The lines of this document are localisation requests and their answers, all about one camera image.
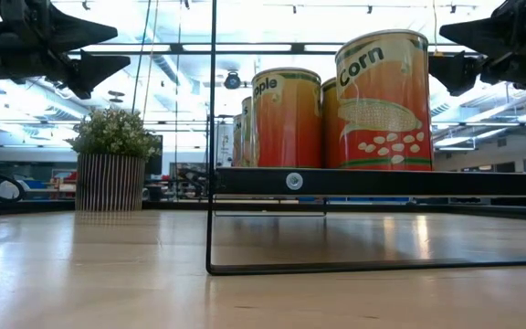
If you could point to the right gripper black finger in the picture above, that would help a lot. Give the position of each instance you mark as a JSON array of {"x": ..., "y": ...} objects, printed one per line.
[
  {"x": 491, "y": 34},
  {"x": 457, "y": 73}
]

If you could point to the black background robot arm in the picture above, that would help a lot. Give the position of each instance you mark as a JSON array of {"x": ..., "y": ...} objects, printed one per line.
[{"x": 194, "y": 180}]

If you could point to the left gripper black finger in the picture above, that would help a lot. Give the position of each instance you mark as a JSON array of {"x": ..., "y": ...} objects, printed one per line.
[
  {"x": 76, "y": 32},
  {"x": 96, "y": 68}
]

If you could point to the artificial plant in ribbed pot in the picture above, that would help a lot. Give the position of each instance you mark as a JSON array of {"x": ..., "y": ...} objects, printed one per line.
[{"x": 110, "y": 183}]

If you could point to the black aluminium rig frame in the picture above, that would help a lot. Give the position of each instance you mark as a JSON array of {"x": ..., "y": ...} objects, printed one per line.
[{"x": 39, "y": 206}]

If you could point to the black ceiling spotlight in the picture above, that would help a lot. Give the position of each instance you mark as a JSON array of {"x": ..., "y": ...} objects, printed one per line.
[{"x": 232, "y": 80}]

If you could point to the orange corn label can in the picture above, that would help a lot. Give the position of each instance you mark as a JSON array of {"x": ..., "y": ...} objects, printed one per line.
[
  {"x": 329, "y": 128},
  {"x": 381, "y": 114}
]

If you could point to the orange pineapple label can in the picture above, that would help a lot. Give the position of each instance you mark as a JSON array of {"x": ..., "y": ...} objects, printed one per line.
[
  {"x": 286, "y": 123},
  {"x": 246, "y": 137}
]

